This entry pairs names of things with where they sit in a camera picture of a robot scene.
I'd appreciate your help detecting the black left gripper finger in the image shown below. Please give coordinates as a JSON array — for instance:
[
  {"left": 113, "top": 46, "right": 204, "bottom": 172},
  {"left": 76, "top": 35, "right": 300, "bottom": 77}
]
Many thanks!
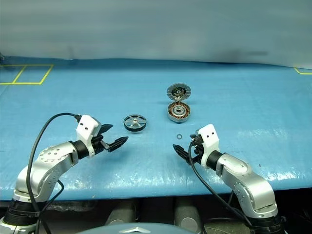
[
  {"left": 98, "top": 123, "right": 114, "bottom": 136},
  {"left": 107, "top": 136, "right": 129, "bottom": 153}
]

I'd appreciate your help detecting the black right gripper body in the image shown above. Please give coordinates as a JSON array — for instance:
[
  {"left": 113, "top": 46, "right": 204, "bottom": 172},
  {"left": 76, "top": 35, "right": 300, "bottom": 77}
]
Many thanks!
[{"left": 192, "top": 142, "right": 207, "bottom": 166}]

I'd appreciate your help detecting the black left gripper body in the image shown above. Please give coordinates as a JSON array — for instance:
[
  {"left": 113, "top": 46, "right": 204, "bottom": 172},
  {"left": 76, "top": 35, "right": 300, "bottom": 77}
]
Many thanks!
[{"left": 91, "top": 133, "right": 111, "bottom": 155}]

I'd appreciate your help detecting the black spoked pulley wheel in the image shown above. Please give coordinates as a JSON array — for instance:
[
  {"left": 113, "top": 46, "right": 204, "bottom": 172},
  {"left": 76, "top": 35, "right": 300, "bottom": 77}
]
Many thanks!
[{"left": 123, "top": 114, "right": 150, "bottom": 134}]

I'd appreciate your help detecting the copper wound motor stator housing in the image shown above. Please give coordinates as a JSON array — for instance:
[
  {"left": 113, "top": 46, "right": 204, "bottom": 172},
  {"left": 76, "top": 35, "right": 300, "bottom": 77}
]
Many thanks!
[{"left": 167, "top": 101, "right": 192, "bottom": 123}]

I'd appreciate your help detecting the silver finned rotor disc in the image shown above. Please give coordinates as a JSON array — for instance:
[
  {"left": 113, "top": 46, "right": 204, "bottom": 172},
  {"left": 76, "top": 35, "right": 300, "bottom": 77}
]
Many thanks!
[{"left": 166, "top": 82, "right": 192, "bottom": 102}]

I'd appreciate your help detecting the grey rounded robot leg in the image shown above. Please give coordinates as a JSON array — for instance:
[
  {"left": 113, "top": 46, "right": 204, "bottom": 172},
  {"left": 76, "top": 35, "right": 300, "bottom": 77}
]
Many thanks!
[
  {"left": 174, "top": 197, "right": 203, "bottom": 233},
  {"left": 104, "top": 199, "right": 137, "bottom": 228}
]

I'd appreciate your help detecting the blue plastic table cover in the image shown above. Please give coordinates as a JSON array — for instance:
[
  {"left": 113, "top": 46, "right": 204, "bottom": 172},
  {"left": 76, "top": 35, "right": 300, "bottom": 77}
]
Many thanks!
[{"left": 0, "top": 57, "right": 312, "bottom": 201}]

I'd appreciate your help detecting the grey robot torso with emblem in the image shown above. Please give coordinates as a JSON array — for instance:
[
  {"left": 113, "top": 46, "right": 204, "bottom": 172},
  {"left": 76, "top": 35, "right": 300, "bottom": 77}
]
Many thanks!
[{"left": 104, "top": 221, "right": 203, "bottom": 234}]

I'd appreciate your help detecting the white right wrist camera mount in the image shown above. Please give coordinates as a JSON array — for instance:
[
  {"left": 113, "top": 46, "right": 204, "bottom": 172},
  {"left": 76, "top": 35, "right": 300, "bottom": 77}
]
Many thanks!
[{"left": 196, "top": 123, "right": 221, "bottom": 169}]

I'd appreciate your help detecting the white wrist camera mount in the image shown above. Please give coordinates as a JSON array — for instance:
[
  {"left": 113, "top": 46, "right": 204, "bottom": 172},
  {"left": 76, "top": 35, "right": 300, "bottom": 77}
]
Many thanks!
[
  {"left": 75, "top": 114, "right": 102, "bottom": 158},
  {"left": 196, "top": 123, "right": 221, "bottom": 169}
]

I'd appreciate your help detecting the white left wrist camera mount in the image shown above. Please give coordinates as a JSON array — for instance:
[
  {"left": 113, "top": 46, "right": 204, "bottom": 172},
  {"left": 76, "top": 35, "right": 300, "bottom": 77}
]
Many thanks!
[{"left": 75, "top": 114, "right": 102, "bottom": 158}]

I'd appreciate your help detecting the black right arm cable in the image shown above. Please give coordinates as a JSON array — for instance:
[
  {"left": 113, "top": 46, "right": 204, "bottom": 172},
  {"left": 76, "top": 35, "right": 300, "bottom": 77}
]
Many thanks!
[{"left": 188, "top": 141, "right": 255, "bottom": 234}]

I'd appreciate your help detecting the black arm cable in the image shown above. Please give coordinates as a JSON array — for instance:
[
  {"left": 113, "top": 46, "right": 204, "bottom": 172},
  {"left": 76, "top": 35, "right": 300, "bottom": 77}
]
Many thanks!
[
  {"left": 26, "top": 113, "right": 82, "bottom": 234},
  {"left": 188, "top": 141, "right": 255, "bottom": 234}
]

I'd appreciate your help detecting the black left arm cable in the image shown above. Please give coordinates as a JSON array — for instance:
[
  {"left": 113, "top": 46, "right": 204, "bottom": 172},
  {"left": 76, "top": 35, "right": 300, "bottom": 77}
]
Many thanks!
[{"left": 26, "top": 113, "right": 82, "bottom": 234}]

